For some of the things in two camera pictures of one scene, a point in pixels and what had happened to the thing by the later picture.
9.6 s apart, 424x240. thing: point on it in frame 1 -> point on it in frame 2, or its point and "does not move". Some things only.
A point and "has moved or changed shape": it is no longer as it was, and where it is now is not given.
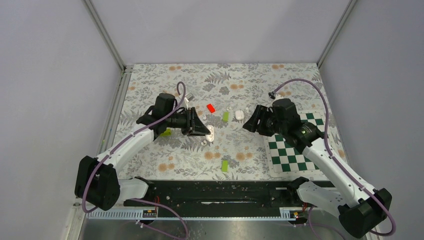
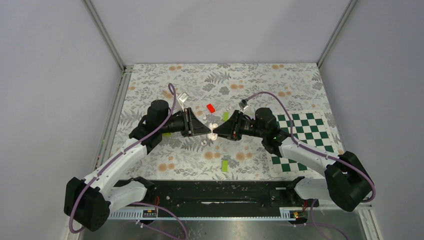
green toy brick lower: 224,165 does not move
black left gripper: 194,127 does not move
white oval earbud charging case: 210,137 has moved or changed shape
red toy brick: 211,108 does not move
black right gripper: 261,112 -> 231,128
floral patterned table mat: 223,94 does not move
